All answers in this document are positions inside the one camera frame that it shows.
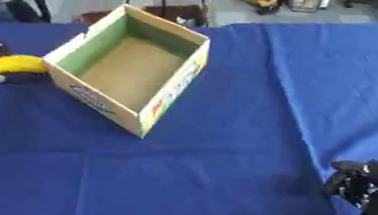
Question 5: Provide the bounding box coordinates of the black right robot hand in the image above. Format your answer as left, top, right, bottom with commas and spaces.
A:
321, 154, 378, 212

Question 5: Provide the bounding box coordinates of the yellow toy banana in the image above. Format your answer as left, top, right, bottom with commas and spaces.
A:
0, 51, 52, 81

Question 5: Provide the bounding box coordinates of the tan cardboard box green inside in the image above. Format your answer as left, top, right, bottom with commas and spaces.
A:
35, 0, 215, 145

